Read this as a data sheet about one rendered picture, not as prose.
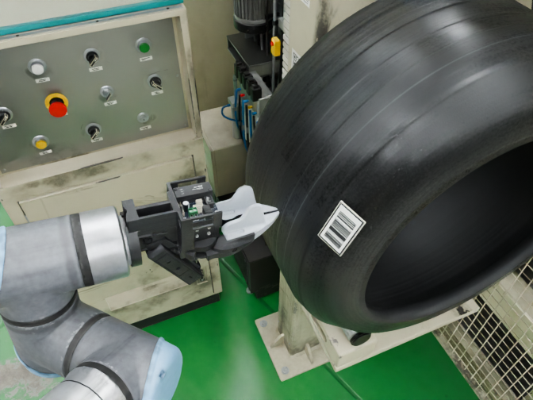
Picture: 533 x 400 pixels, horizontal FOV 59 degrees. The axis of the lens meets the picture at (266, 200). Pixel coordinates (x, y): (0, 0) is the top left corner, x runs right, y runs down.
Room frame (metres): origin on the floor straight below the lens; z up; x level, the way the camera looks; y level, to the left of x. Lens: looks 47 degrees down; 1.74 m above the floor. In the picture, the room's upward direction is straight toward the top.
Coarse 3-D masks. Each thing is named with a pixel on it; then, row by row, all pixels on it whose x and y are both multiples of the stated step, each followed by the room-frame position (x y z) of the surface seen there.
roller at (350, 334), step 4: (344, 332) 0.43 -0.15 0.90; (348, 332) 0.42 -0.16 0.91; (352, 332) 0.42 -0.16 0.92; (356, 332) 0.42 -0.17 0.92; (348, 336) 0.42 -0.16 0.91; (352, 336) 0.41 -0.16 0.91; (356, 336) 0.41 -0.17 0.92; (360, 336) 0.41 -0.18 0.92; (364, 336) 0.41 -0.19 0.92; (368, 336) 0.42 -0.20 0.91; (352, 340) 0.41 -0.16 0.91; (356, 340) 0.41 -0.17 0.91; (360, 340) 0.41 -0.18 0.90; (364, 340) 0.41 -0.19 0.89; (352, 344) 0.41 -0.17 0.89; (356, 344) 0.41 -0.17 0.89; (360, 344) 0.41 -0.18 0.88
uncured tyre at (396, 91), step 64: (384, 0) 0.64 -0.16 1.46; (448, 0) 0.61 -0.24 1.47; (512, 0) 0.65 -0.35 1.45; (320, 64) 0.56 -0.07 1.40; (384, 64) 0.51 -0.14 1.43; (448, 64) 0.48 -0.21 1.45; (512, 64) 0.47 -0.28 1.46; (256, 128) 0.57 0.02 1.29; (320, 128) 0.47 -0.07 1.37; (384, 128) 0.43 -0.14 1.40; (448, 128) 0.41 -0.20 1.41; (512, 128) 0.42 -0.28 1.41; (256, 192) 0.51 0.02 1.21; (320, 192) 0.40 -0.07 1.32; (384, 192) 0.38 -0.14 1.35; (448, 192) 0.72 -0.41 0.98; (512, 192) 0.65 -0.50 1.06; (320, 256) 0.36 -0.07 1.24; (384, 256) 0.60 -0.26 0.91; (448, 256) 0.58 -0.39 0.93; (512, 256) 0.51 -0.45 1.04; (320, 320) 0.38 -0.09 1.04; (384, 320) 0.38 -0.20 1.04
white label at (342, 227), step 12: (336, 216) 0.37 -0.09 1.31; (348, 216) 0.37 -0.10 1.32; (324, 228) 0.37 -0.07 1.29; (336, 228) 0.36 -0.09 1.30; (348, 228) 0.36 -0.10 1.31; (360, 228) 0.35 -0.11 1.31; (324, 240) 0.36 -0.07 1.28; (336, 240) 0.35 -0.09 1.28; (348, 240) 0.35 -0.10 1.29; (336, 252) 0.35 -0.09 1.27
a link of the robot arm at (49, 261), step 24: (72, 216) 0.36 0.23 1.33; (0, 240) 0.31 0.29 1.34; (24, 240) 0.32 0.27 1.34; (48, 240) 0.32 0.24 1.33; (72, 240) 0.32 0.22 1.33; (0, 264) 0.29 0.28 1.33; (24, 264) 0.29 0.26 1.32; (48, 264) 0.30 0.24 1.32; (72, 264) 0.30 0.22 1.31; (0, 288) 0.27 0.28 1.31; (24, 288) 0.28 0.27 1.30; (48, 288) 0.28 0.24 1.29; (72, 288) 0.29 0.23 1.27; (0, 312) 0.27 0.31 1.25; (24, 312) 0.27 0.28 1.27; (48, 312) 0.27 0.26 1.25
